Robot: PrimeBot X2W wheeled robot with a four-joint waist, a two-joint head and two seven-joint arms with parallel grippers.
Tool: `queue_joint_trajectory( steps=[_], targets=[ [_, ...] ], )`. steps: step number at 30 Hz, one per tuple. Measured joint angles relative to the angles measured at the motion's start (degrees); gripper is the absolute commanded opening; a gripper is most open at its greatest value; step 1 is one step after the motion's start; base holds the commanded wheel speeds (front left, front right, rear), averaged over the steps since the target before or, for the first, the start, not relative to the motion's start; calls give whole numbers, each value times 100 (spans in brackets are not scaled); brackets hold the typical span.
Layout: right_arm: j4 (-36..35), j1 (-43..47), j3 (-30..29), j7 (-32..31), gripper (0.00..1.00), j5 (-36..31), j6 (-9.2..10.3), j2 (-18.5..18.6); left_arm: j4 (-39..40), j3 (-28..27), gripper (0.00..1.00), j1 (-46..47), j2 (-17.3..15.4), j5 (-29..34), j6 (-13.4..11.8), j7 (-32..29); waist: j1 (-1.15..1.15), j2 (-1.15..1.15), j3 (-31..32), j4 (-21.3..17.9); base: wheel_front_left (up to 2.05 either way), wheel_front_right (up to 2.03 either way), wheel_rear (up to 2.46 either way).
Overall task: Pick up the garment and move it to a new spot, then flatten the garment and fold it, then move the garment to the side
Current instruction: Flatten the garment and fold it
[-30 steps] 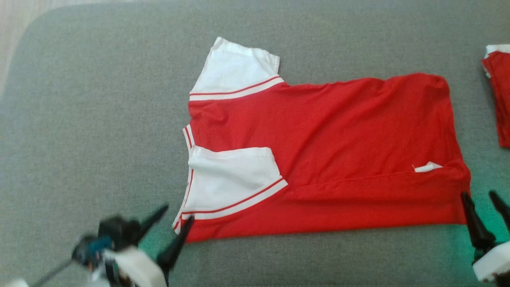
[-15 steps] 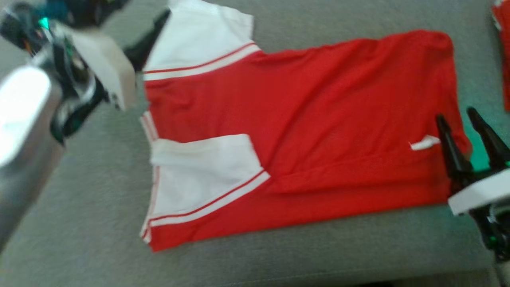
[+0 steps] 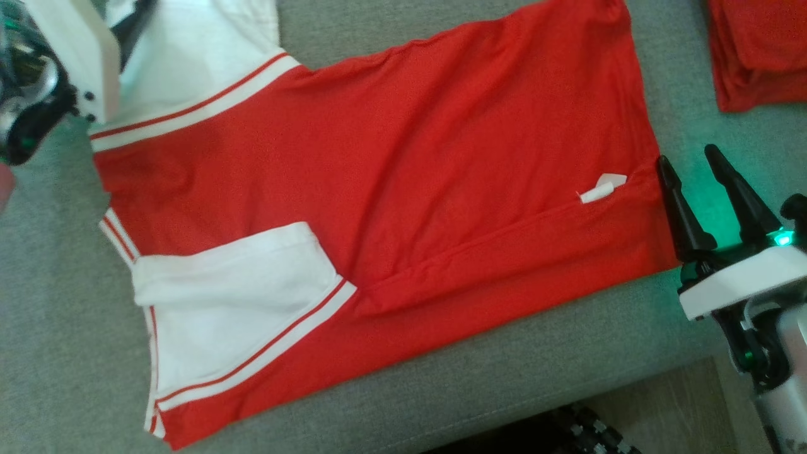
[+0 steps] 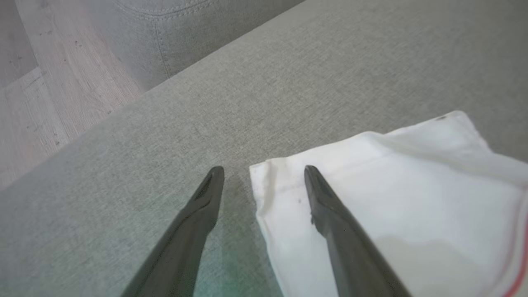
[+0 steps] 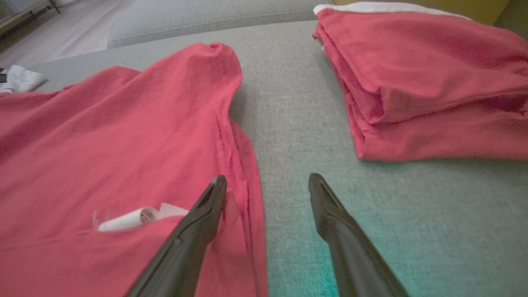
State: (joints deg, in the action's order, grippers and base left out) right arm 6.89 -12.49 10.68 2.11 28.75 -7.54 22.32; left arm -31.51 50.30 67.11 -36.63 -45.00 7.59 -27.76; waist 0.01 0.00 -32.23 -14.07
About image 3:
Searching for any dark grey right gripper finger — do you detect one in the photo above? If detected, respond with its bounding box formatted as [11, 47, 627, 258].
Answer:
[704, 144, 783, 245]
[656, 154, 718, 260]

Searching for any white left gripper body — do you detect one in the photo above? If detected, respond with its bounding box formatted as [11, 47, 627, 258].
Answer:
[24, 0, 122, 124]

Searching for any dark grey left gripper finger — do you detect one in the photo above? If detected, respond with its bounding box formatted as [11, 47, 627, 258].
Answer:
[110, 0, 158, 65]

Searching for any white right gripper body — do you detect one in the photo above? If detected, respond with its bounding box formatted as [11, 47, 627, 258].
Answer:
[677, 194, 807, 322]

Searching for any red white basketball jersey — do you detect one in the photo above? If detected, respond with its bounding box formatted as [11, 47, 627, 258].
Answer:
[88, 0, 679, 451]

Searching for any folded red garment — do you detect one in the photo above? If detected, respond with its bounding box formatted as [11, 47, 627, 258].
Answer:
[705, 0, 807, 114]

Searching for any grey fabric sofa seat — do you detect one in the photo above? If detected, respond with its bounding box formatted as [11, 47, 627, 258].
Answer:
[0, 0, 807, 454]

